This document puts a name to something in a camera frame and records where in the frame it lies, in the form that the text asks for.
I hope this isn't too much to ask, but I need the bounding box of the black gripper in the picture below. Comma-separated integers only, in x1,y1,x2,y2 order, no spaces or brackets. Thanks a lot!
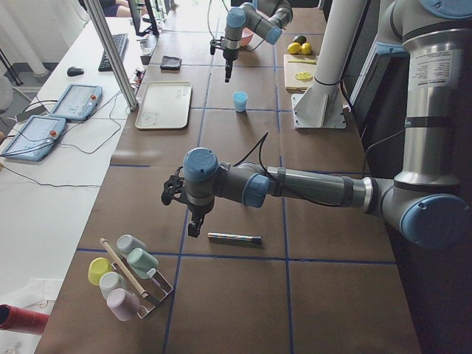
187,202,214,237
223,49,238,83

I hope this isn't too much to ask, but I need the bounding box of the light blue cup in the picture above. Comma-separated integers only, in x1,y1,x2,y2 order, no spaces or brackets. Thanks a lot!
232,91,248,113

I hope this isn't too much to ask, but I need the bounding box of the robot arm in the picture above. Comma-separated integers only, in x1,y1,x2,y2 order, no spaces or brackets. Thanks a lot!
221,1,293,83
177,1,471,248

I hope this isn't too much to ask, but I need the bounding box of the green cup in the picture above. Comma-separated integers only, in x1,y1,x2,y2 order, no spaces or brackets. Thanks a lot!
127,248,159,279

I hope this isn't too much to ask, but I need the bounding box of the grey cup upper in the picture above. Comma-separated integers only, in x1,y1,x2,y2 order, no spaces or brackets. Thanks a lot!
116,234,147,257

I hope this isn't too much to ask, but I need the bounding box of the metal cup rack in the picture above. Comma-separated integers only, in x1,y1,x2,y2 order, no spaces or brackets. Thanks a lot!
111,260,173,319

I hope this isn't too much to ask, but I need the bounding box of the white cup lower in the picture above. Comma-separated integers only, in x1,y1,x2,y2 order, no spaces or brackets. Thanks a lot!
99,271,128,300

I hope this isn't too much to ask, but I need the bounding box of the yellow cup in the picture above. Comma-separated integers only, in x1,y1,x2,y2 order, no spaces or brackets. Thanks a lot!
87,257,113,286

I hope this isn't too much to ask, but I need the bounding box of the pink cup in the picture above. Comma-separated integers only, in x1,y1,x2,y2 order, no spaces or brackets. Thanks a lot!
106,288,140,322

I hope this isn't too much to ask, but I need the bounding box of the pink bowl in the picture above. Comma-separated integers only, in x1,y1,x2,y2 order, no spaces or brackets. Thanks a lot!
240,28,254,48

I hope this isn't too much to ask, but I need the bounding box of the grey folded cloth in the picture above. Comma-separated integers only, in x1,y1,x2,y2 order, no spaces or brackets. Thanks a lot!
159,55,182,71

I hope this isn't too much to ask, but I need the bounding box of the yellow lemon lower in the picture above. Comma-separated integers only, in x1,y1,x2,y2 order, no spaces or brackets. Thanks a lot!
287,42,302,55

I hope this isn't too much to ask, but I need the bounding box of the yellow lemon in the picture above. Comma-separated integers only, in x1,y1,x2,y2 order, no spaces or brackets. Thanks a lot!
287,42,302,55
300,42,312,55

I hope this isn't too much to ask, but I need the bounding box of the wooden cutting board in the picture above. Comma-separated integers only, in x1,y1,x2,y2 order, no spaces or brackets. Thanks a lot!
283,54,319,90

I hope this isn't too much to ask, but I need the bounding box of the green avocado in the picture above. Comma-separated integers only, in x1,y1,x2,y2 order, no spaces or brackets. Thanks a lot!
293,35,307,45

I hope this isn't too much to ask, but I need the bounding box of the lemon slices stack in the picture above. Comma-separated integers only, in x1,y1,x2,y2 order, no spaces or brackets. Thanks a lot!
294,72,313,82

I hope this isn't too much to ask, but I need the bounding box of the cream bear tray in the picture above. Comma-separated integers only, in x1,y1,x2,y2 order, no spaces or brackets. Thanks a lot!
135,81,192,130

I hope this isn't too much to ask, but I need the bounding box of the yellow lemon upper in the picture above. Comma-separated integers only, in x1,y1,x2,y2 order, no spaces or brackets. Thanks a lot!
300,42,312,55

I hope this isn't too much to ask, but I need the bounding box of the black keyboard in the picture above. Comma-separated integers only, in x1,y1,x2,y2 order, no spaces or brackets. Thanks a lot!
97,32,130,72

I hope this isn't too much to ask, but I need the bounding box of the black computer mouse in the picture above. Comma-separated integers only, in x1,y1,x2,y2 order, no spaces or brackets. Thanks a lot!
66,66,84,77

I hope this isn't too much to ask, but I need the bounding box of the teach pendant far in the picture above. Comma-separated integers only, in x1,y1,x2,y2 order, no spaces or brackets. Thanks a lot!
49,83,103,121

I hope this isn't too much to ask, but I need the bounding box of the teach pendant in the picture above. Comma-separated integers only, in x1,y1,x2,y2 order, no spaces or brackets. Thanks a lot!
1,115,67,162
49,83,103,121

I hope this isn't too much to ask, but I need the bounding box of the teach pendant near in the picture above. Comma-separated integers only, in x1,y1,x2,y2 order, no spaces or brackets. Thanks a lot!
1,115,67,162

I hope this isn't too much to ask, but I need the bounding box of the red cylinder object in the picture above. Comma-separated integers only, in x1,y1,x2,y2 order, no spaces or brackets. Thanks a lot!
1,304,49,335

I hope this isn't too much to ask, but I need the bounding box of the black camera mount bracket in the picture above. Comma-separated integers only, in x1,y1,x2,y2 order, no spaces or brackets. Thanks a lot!
161,166,187,206

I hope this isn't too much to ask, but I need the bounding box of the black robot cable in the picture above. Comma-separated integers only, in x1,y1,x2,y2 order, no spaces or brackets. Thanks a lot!
232,131,347,207

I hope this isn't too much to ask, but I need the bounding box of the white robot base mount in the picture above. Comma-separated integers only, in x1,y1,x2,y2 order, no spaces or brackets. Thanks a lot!
291,0,367,129

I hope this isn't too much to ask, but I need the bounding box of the aluminium frame post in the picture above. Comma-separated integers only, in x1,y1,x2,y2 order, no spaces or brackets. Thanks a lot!
84,0,139,111

